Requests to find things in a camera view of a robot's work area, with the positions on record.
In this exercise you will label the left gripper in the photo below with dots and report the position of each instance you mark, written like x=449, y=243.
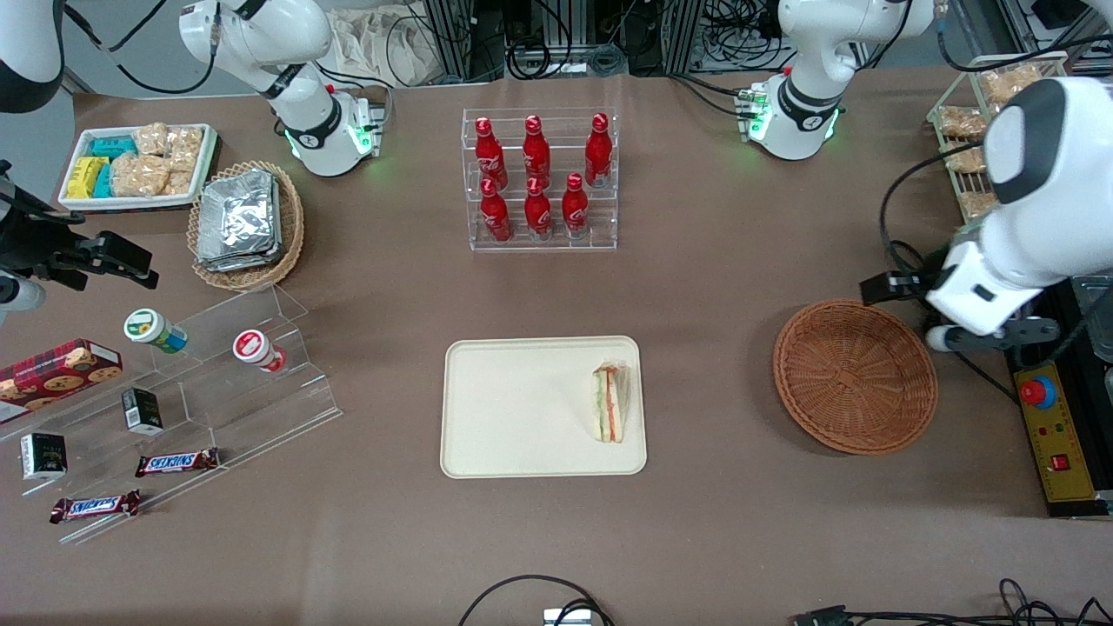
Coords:
x=915, y=283

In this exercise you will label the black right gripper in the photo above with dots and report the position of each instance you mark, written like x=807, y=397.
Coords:
x=33, y=245

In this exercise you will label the triangle sandwich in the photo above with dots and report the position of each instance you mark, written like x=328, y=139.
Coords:
x=611, y=404

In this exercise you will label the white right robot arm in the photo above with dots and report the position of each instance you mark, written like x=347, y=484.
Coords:
x=317, y=130

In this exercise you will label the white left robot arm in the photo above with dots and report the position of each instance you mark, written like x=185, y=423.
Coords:
x=809, y=113

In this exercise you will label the white rectangular snack tray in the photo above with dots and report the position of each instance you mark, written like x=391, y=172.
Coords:
x=130, y=203

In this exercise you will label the round brown wicker basket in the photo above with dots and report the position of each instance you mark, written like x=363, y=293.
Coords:
x=852, y=378

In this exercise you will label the oval light wicker basket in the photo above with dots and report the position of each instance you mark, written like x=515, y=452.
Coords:
x=291, y=226

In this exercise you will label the cream plastic tray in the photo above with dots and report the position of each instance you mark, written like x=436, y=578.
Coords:
x=522, y=409

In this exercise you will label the green lid cup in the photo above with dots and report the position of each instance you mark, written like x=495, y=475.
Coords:
x=149, y=329

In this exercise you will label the teal snack pack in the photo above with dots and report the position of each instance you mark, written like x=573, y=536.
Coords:
x=104, y=183
x=113, y=146

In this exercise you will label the clear rice cracker bag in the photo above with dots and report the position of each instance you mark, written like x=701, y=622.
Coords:
x=139, y=176
x=179, y=183
x=150, y=139
x=184, y=148

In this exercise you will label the yellow snack pack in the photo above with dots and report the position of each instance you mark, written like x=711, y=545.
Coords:
x=85, y=176

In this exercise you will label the clear bagged pastry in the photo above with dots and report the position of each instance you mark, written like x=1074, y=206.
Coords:
x=967, y=159
x=1004, y=85
x=961, y=122
x=976, y=204

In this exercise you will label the red cookie box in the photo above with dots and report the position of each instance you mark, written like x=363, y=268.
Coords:
x=56, y=374

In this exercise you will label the silver foil pack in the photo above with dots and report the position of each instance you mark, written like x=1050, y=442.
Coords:
x=276, y=226
x=236, y=213

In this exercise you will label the small black box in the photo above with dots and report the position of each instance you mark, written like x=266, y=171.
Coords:
x=43, y=456
x=142, y=411

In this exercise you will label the red lid cup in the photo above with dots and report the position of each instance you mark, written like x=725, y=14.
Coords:
x=254, y=348

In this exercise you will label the clear acrylic stepped stand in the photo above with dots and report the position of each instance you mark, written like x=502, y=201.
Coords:
x=243, y=409

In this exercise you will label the snickers bar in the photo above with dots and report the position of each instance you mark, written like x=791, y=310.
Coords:
x=96, y=506
x=178, y=462

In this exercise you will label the yellow emergency stop box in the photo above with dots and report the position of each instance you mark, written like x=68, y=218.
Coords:
x=1065, y=461

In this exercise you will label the red cola bottle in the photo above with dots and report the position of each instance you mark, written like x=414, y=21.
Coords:
x=489, y=156
x=598, y=155
x=536, y=152
x=575, y=209
x=496, y=217
x=538, y=213

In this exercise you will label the beige cloth bag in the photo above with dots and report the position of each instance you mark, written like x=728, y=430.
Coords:
x=383, y=43

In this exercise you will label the clear acrylic bottle rack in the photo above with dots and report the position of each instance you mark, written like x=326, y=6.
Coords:
x=543, y=243

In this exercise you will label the small silver device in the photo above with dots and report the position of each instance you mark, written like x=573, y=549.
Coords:
x=567, y=618

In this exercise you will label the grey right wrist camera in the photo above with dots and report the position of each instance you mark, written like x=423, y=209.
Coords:
x=17, y=294

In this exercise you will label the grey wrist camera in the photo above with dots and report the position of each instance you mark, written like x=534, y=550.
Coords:
x=17, y=294
x=1000, y=337

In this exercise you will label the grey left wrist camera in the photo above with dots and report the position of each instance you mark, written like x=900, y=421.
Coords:
x=1000, y=337

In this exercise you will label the aluminium frame profile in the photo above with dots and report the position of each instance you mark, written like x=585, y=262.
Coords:
x=448, y=39
x=687, y=35

